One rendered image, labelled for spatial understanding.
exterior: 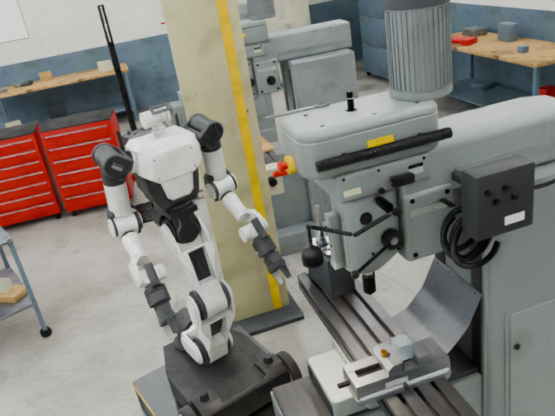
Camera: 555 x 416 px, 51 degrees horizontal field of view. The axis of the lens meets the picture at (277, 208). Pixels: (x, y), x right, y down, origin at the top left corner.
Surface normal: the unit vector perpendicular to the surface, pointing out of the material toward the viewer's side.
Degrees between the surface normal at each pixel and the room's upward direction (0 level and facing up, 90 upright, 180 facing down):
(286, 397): 0
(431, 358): 0
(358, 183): 90
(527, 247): 90
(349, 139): 90
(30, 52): 90
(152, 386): 0
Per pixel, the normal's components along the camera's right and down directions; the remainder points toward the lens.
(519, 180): 0.30, 0.36
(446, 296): -0.91, -0.18
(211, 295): 0.45, -0.11
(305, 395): -0.15, -0.90
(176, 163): 0.56, 0.27
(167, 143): 0.29, -0.44
